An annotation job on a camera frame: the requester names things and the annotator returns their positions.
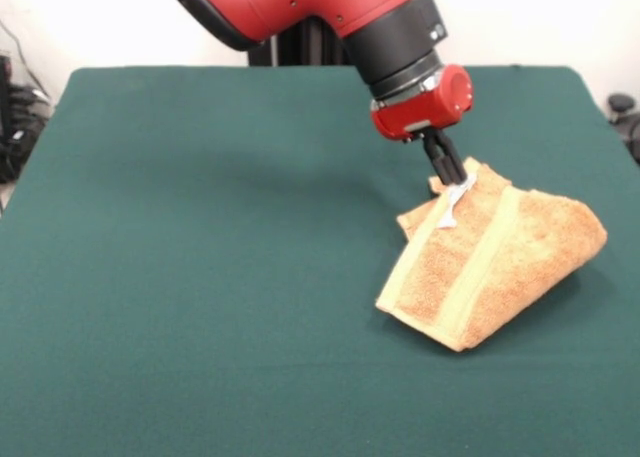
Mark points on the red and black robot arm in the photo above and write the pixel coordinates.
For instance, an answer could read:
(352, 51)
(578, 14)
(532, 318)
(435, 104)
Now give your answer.
(320, 2)

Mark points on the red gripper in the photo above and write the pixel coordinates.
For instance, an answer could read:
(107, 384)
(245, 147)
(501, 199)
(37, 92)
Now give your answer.
(425, 109)

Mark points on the orange terry towel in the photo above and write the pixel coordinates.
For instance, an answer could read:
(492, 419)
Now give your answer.
(500, 267)

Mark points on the dark green table cloth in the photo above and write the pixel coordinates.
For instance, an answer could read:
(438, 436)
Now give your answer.
(150, 277)

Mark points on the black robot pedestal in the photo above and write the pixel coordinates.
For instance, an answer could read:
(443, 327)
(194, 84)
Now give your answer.
(300, 47)

